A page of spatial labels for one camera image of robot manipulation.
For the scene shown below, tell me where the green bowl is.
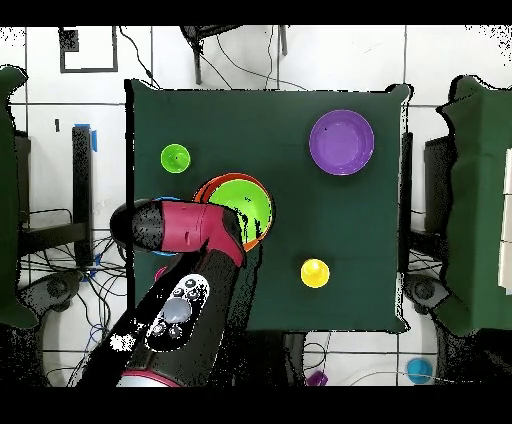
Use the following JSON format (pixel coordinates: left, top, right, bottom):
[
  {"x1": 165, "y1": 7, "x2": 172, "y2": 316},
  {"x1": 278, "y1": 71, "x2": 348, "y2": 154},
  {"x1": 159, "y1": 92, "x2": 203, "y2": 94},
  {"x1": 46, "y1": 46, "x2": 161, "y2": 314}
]
[{"x1": 207, "y1": 179, "x2": 274, "y2": 241}]

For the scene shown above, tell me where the large yellow-orange bowl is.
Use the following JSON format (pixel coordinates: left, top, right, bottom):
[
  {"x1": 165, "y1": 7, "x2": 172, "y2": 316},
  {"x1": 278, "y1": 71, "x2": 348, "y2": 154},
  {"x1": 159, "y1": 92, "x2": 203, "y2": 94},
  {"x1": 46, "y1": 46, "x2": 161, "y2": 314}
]
[{"x1": 192, "y1": 172, "x2": 275, "y2": 253}]

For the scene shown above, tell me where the orange-red shallow bowl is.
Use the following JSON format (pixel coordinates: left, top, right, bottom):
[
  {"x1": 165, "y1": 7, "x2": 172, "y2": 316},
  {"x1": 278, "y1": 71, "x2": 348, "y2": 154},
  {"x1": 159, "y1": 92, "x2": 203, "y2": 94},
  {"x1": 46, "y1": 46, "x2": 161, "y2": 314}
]
[{"x1": 197, "y1": 174, "x2": 275, "y2": 246}]

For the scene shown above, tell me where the purple bowl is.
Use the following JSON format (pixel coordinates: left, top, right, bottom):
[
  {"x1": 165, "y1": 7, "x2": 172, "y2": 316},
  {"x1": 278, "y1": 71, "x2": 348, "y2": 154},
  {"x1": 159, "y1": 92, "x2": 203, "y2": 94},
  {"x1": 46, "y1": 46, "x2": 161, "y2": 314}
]
[{"x1": 308, "y1": 109, "x2": 376, "y2": 177}]

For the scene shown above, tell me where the yellow cup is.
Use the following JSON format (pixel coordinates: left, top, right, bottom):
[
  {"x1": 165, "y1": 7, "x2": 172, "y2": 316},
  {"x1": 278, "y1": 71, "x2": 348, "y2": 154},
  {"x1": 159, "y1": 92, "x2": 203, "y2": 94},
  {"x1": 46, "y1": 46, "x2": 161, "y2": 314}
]
[{"x1": 300, "y1": 258, "x2": 331, "y2": 289}]

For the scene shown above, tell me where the green cup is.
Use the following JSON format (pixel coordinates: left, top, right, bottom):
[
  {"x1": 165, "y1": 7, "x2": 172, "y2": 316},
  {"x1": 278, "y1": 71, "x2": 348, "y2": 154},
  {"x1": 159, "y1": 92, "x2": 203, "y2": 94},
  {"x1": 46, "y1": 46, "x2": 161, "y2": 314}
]
[{"x1": 160, "y1": 143, "x2": 192, "y2": 175}]

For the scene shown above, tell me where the dark green tablecloth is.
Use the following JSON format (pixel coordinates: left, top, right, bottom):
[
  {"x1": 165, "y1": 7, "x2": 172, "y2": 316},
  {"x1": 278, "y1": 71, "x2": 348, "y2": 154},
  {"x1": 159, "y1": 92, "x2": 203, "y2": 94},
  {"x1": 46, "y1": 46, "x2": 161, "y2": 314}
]
[{"x1": 124, "y1": 78, "x2": 413, "y2": 335}]

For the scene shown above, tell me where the purple cup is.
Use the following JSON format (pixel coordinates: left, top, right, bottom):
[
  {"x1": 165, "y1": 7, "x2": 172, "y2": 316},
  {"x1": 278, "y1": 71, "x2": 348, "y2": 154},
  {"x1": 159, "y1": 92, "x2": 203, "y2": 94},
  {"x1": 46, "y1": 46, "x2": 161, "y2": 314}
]
[{"x1": 305, "y1": 369, "x2": 329, "y2": 388}]

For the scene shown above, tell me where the green cloth side table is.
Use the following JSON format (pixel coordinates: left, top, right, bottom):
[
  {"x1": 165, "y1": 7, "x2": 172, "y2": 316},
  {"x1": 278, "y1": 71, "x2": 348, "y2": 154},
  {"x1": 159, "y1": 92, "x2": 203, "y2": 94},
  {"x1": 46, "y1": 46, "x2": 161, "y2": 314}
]
[
  {"x1": 433, "y1": 75, "x2": 512, "y2": 337},
  {"x1": 0, "y1": 65, "x2": 39, "y2": 331}
]

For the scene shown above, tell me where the blue cup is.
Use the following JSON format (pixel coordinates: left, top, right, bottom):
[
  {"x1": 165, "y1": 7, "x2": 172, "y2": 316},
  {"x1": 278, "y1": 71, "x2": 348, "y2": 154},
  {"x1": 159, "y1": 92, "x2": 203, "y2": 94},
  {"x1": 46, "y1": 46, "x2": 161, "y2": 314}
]
[{"x1": 405, "y1": 357, "x2": 434, "y2": 385}]

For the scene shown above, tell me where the tangle of cables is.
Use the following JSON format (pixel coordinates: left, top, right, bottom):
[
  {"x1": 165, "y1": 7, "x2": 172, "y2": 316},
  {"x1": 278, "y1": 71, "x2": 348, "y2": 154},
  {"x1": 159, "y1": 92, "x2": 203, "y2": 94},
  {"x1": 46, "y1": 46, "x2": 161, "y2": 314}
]
[{"x1": 19, "y1": 229, "x2": 133, "y2": 385}]

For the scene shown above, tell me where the black table frame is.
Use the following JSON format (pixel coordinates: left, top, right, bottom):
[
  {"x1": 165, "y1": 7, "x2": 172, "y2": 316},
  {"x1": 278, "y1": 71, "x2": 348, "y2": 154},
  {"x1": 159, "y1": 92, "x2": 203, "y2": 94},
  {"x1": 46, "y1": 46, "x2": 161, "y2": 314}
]
[
  {"x1": 399, "y1": 131, "x2": 453, "y2": 273},
  {"x1": 17, "y1": 125, "x2": 95, "y2": 267}
]

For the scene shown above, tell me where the black floor cable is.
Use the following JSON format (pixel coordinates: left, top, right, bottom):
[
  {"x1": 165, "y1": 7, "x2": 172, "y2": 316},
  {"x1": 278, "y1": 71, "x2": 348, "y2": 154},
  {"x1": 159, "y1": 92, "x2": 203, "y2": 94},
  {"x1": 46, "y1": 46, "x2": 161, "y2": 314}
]
[{"x1": 118, "y1": 26, "x2": 161, "y2": 90}]

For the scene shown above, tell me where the black floor frame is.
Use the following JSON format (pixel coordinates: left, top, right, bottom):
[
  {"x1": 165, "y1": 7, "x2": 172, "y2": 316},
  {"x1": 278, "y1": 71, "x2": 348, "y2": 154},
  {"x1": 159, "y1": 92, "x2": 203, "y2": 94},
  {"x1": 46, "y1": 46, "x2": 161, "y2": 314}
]
[{"x1": 58, "y1": 26, "x2": 119, "y2": 74}]

